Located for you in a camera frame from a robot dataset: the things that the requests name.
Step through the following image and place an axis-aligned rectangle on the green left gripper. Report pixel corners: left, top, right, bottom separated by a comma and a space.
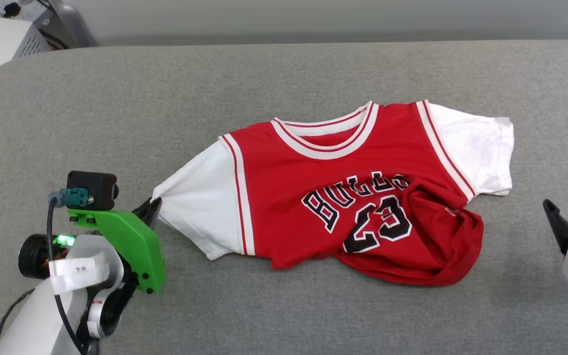
67, 197, 166, 294

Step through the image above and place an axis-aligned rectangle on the red white basketball jersey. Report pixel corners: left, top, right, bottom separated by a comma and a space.
152, 100, 515, 287

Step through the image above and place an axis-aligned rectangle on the white paper label strip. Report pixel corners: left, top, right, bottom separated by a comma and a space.
49, 251, 110, 295

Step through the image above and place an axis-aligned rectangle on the grey fabric sofa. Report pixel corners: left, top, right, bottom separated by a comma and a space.
0, 39, 568, 355

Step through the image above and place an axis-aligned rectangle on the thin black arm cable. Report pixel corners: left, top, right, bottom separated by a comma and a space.
45, 196, 87, 355
0, 288, 36, 348

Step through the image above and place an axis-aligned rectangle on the grey partition post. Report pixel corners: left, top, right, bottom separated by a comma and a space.
47, 0, 98, 48

